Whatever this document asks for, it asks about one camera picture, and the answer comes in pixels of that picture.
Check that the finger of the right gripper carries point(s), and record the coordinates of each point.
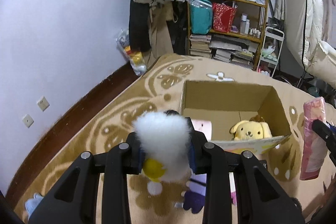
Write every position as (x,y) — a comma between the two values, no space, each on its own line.
(327,132)

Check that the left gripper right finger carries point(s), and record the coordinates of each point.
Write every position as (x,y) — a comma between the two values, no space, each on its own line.
(260,198)

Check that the pink towel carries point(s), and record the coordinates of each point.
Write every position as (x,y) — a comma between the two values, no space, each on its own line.
(314,147)

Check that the yellow dog plush toy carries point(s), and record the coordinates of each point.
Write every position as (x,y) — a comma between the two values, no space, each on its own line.
(253,129)

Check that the purple doll plush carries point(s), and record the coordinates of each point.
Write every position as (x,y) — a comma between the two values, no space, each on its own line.
(195,196)

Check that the white fluffy plush toy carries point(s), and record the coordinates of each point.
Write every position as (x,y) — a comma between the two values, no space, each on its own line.
(164,137)

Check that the white utility cart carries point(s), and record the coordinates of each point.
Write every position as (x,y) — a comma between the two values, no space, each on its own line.
(270,51)

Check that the open cardboard box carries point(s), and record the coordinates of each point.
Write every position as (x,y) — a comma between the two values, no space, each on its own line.
(229,106)

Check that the wooden bookshelf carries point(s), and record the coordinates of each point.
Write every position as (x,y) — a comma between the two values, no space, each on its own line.
(241,45)

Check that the white padded chair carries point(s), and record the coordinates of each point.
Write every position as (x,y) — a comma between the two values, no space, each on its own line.
(303,34)

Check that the beige patterned carpet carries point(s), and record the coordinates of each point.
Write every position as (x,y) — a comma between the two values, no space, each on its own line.
(160,89)

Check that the stack of books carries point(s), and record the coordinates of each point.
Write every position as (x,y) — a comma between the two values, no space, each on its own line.
(199,45)

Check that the red gift bag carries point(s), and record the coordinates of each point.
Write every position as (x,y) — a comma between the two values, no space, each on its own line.
(223,17)

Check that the plastic bag of toys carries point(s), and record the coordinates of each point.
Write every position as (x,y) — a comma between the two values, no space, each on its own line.
(135,57)

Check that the teal bag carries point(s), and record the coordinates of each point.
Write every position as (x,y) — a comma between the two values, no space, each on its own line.
(201,16)

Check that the brown hanging coat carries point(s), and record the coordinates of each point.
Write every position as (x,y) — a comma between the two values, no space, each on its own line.
(160,40)

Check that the lower wall socket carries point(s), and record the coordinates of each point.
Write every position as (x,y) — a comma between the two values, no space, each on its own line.
(28,120)

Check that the wall socket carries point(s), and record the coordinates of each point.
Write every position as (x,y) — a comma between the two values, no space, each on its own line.
(28,120)
(43,103)

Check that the upper wall socket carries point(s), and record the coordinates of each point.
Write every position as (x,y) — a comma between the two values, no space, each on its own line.
(43,103)

